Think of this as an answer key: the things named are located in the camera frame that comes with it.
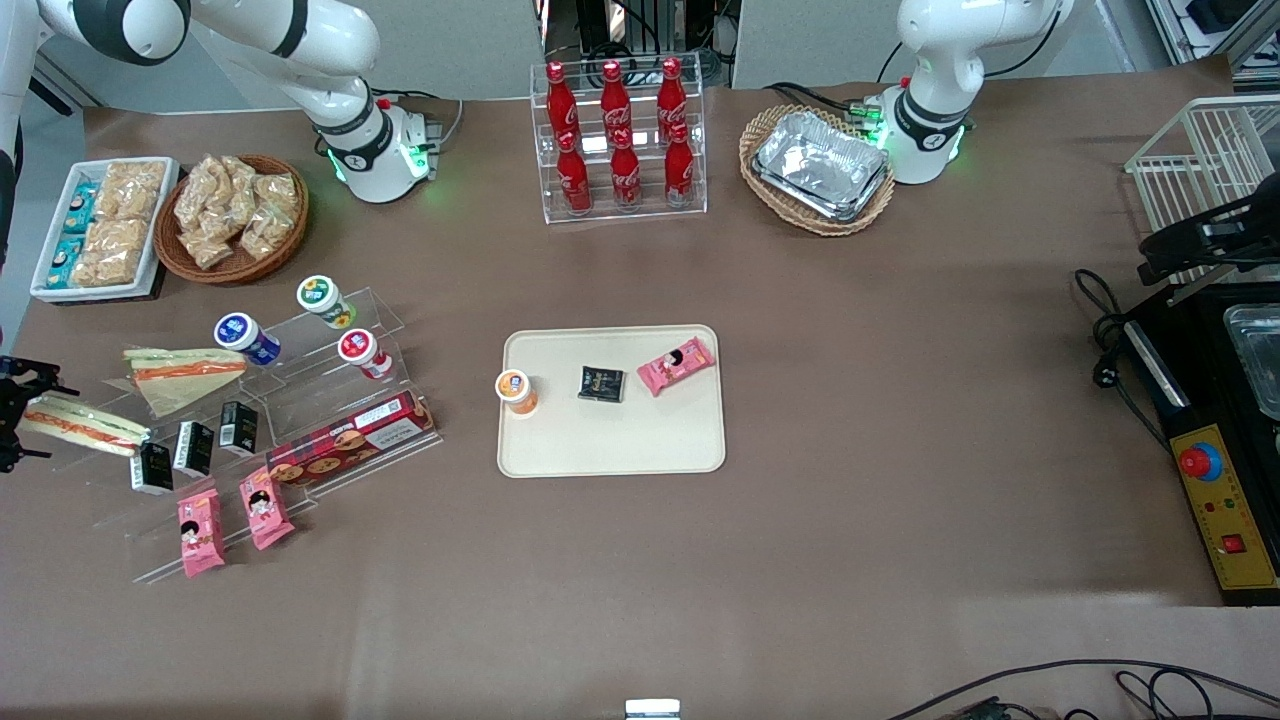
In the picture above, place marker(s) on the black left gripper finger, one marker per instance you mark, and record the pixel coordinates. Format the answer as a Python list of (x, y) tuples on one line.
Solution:
[(1170, 258)]

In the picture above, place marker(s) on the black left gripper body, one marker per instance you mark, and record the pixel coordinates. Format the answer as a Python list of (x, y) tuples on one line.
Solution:
[(1243, 228)]

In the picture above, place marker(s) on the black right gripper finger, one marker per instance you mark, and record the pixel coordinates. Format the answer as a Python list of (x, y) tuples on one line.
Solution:
[(48, 382), (25, 457)]

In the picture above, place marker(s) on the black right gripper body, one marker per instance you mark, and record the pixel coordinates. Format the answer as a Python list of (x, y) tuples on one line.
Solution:
[(10, 398)]

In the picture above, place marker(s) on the long sandwich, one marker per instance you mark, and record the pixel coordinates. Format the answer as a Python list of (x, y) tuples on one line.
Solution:
[(90, 425)]

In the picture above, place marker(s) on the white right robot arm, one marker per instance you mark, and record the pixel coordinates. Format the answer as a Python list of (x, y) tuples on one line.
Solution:
[(300, 50)]

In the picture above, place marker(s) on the metal machine tray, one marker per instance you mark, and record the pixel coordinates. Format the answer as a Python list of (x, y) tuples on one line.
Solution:
[(1258, 350)]

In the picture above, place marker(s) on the triangular wrapped sandwich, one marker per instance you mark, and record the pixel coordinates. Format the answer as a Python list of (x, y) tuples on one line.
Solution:
[(180, 375)]

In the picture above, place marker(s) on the aluminium foil tray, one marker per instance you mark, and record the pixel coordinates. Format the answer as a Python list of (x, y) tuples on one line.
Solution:
[(820, 165)]

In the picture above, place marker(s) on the beige plastic serving tray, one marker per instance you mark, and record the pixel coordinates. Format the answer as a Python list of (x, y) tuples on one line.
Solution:
[(610, 440)]

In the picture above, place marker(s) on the teal snack packet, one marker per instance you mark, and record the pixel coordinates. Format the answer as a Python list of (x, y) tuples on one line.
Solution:
[(66, 262), (82, 208)]

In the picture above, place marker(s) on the wrapped rice crisp bar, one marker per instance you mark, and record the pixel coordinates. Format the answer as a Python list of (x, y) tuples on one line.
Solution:
[(105, 272), (118, 240), (130, 188)]

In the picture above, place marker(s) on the small black carton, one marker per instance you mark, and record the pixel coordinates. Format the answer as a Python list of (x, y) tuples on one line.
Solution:
[(238, 428), (152, 468), (193, 448)]

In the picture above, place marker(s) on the black sealing machine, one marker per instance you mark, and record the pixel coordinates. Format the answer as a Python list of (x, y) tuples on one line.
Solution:
[(1195, 390)]

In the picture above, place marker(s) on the pink snack packet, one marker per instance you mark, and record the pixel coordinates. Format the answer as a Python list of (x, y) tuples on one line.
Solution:
[(265, 508), (200, 532), (676, 366)]

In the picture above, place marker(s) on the blue cap yogurt bottle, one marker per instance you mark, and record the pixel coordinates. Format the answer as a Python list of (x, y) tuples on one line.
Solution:
[(245, 337)]

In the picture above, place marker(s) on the red emergency stop button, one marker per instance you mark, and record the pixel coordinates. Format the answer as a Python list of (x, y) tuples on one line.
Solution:
[(1200, 461)]

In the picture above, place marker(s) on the clear bag of puffed snacks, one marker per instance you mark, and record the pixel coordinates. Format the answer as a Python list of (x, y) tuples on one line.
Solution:
[(200, 195), (207, 250), (272, 215), (242, 190)]

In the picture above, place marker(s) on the white rectangular dish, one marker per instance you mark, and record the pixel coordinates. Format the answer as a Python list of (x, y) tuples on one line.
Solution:
[(165, 200)]

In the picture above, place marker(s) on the yellow control panel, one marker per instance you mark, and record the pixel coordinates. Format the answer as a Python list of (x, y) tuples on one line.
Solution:
[(1235, 510)]

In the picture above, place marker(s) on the clear acrylic stepped stand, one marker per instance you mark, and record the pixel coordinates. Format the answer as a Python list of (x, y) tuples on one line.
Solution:
[(310, 395)]

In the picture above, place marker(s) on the brown wicker basket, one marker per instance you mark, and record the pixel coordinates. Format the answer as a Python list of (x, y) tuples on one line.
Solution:
[(290, 235)]

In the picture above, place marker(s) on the green cap yogurt bottle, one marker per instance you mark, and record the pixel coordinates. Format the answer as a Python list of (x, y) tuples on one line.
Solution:
[(324, 300)]

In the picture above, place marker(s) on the red cookie box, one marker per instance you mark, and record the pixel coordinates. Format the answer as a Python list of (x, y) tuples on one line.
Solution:
[(350, 438)]

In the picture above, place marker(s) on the red cap yogurt bottle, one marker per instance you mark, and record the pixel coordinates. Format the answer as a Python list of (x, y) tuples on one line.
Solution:
[(363, 352)]

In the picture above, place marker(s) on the light wicker basket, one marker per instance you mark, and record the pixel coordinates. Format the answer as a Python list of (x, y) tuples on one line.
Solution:
[(765, 195)]

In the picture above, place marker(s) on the orange lidded cup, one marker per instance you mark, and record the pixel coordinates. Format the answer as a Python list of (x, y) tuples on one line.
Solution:
[(516, 390)]

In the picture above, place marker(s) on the red cola bottle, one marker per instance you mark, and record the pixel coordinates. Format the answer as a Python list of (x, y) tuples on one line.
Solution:
[(574, 180), (672, 95), (562, 100), (679, 170), (626, 175), (615, 100)]

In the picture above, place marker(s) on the clear acrylic bottle rack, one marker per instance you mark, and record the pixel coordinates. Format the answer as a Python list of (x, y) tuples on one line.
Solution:
[(648, 212)]

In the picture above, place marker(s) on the small black snack packet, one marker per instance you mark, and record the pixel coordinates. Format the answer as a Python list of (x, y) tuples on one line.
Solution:
[(601, 384)]

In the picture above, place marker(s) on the black background equipment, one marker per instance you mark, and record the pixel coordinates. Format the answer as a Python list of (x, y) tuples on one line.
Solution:
[(640, 25)]

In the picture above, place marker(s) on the small white device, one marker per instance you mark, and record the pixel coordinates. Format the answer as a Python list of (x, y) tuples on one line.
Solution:
[(652, 710)]

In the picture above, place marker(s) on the aluminium frame shelf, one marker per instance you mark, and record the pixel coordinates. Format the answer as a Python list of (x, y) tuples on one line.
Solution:
[(1215, 25)]

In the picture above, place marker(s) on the red rocker switch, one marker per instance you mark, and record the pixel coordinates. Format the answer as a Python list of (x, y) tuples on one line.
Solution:
[(1233, 544)]

